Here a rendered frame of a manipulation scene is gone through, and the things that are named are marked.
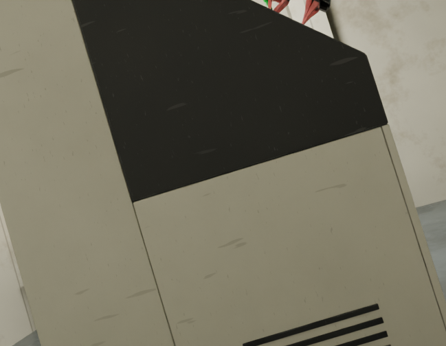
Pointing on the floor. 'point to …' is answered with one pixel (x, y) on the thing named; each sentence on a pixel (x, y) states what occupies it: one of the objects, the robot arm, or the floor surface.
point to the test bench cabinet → (298, 252)
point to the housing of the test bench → (66, 186)
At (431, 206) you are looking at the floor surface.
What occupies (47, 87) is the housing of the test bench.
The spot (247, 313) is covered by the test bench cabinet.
